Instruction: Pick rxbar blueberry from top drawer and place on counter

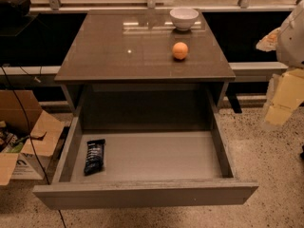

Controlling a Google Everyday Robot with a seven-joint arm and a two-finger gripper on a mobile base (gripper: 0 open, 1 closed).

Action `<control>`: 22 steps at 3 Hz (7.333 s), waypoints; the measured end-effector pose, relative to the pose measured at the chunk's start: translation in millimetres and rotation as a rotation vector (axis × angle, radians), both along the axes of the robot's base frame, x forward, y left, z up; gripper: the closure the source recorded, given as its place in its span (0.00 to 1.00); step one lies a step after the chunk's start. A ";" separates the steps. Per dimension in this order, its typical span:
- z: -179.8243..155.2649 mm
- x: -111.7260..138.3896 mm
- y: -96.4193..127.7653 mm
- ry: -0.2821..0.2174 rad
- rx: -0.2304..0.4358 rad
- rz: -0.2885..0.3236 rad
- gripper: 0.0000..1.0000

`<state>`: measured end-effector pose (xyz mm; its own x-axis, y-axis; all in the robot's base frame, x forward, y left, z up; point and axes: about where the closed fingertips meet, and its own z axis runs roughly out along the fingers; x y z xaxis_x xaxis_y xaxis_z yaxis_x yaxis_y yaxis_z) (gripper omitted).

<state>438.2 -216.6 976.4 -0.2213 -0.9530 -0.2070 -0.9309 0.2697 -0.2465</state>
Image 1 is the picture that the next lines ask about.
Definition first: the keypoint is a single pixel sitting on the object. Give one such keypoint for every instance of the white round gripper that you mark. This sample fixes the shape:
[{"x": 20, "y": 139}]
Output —
[{"x": 292, "y": 43}]

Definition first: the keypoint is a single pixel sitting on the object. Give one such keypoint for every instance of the dark blue rxbar wrapper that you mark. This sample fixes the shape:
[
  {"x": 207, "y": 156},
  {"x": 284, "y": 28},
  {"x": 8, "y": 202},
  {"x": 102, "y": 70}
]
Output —
[{"x": 94, "y": 161}]

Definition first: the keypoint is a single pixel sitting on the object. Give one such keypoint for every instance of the grey cabinet with counter top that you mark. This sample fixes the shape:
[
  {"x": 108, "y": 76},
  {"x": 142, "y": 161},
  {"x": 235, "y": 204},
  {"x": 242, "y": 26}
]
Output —
[{"x": 120, "y": 72}]

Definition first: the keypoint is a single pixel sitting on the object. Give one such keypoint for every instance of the open grey top drawer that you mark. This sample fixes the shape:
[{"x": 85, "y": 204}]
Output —
[{"x": 148, "y": 169}]

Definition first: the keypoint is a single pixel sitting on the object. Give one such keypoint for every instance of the orange fruit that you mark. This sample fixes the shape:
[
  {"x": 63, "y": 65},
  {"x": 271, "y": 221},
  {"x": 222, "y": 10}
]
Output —
[{"x": 180, "y": 51}]

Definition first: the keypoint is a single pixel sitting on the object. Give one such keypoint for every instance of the white ceramic bowl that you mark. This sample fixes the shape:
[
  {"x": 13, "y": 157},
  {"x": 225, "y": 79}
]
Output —
[{"x": 183, "y": 18}]

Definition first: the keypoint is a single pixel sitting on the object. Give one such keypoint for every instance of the brown cardboard box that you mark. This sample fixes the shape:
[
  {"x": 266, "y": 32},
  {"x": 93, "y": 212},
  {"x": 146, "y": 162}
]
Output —
[{"x": 29, "y": 136}]

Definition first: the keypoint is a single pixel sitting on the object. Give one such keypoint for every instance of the dark object on left shelf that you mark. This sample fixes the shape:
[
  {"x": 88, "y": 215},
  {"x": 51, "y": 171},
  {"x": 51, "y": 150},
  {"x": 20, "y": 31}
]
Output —
[{"x": 14, "y": 8}]

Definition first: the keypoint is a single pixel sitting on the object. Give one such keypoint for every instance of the items inside cardboard box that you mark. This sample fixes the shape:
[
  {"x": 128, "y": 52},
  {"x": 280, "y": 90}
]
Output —
[{"x": 9, "y": 142}]

